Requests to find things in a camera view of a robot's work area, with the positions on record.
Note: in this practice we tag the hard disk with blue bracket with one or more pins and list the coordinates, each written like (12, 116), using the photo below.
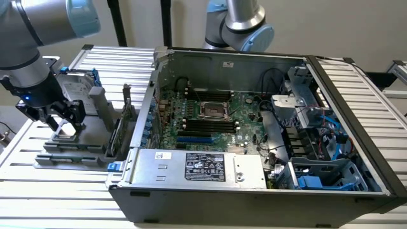
(78, 88)

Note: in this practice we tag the blue case latch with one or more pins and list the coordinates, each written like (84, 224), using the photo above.
(115, 166)

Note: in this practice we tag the black RAM slot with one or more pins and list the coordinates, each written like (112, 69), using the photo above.
(208, 94)
(210, 121)
(210, 127)
(210, 130)
(208, 100)
(208, 97)
(210, 124)

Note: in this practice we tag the blue expansion slot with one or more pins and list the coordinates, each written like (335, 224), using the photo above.
(194, 140)

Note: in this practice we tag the short black expansion slot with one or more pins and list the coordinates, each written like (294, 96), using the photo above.
(183, 146)

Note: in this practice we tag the CPU socket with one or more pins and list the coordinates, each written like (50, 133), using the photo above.
(214, 110)

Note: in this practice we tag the silver chipset heatsink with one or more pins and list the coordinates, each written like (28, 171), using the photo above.
(236, 150)

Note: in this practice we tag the socket locking lever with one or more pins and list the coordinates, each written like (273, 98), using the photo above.
(232, 112)
(199, 96)

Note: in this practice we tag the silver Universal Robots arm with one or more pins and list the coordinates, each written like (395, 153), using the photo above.
(28, 59)

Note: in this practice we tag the long black expansion slot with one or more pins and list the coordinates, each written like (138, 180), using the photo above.
(194, 134)

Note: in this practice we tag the metal drive cage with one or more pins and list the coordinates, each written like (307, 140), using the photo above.
(302, 95)

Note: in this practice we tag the aluminium frame table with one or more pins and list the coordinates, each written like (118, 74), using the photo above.
(397, 78)

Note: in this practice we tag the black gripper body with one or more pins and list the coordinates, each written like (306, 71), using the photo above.
(42, 93)

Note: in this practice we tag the coin cell battery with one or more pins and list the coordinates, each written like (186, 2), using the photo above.
(250, 100)

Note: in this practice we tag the black stand pole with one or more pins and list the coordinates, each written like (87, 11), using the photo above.
(118, 21)
(166, 21)

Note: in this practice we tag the grey parts rack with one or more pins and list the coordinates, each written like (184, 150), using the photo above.
(95, 133)

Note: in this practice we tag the white case sticker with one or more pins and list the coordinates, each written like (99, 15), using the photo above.
(228, 64)

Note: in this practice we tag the CPU chip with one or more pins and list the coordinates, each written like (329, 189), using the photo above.
(64, 137)

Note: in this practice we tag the silver power supply unit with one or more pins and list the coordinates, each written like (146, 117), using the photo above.
(194, 169)

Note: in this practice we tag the grey disk bay blue clips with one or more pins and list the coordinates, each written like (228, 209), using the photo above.
(321, 174)

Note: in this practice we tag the black open PC case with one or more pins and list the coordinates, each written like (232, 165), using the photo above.
(242, 205)

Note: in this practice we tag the graphics card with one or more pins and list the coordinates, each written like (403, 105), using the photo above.
(122, 119)

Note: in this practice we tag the green motherboard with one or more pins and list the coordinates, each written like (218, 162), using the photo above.
(222, 140)

